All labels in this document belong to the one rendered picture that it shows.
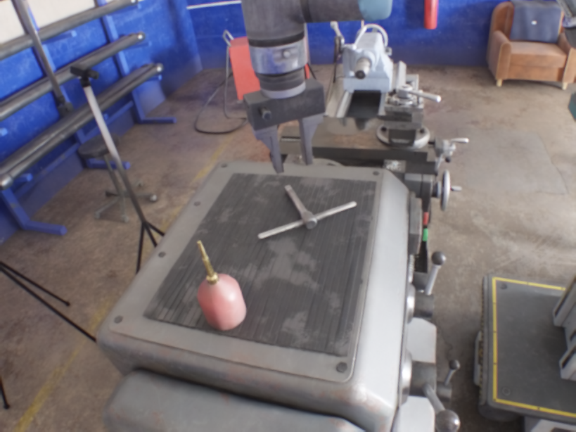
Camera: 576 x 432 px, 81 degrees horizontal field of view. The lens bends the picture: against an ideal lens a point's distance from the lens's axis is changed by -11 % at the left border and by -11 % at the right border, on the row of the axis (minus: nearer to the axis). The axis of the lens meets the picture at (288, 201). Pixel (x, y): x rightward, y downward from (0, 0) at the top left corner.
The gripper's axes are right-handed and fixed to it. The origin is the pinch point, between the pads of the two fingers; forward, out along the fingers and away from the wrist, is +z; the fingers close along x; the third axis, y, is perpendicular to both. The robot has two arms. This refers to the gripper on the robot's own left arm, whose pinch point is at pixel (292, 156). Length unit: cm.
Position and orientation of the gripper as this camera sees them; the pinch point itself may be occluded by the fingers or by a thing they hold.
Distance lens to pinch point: 70.7
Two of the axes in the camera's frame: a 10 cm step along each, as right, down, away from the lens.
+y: 3.2, 5.5, -7.7
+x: 9.4, -2.9, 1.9
